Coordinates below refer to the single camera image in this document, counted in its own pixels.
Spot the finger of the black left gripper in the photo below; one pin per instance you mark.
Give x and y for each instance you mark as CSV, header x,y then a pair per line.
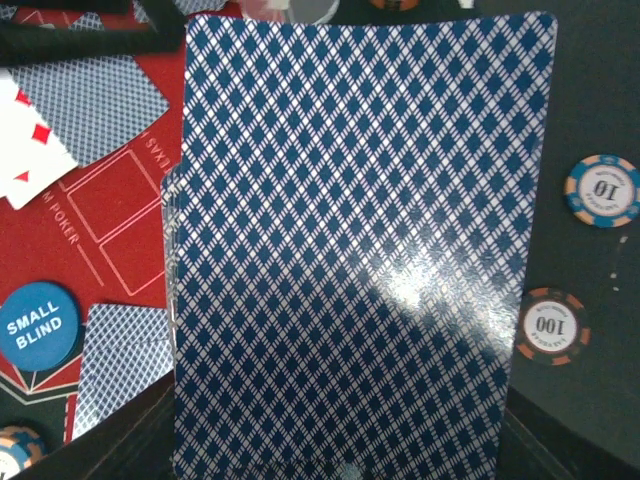
x,y
24,44

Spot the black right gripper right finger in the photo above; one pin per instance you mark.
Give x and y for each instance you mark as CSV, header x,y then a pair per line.
x,y
534,445

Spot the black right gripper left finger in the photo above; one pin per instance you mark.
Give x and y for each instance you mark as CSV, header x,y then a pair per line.
x,y
136,442

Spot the face-down community card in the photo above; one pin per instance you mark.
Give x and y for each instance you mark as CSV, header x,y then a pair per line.
x,y
93,105

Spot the blue white chip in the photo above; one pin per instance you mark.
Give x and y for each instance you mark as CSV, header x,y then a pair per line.
x,y
21,447

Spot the red diamonds face-up card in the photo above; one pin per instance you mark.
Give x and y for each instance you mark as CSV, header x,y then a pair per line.
x,y
32,156

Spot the brown white chip stack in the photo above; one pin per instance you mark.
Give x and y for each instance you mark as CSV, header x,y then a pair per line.
x,y
553,327

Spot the blue small blind button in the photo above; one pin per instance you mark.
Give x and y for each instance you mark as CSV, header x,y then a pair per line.
x,y
40,325

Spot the purple white chip stack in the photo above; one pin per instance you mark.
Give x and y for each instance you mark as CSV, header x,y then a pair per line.
x,y
603,191

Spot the grey card deck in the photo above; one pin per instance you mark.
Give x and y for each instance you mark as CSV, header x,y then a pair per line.
x,y
350,226

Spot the clear round dealer puck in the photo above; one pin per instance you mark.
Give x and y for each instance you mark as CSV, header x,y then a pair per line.
x,y
290,11

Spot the round red black poker mat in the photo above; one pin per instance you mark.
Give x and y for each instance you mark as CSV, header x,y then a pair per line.
x,y
97,233

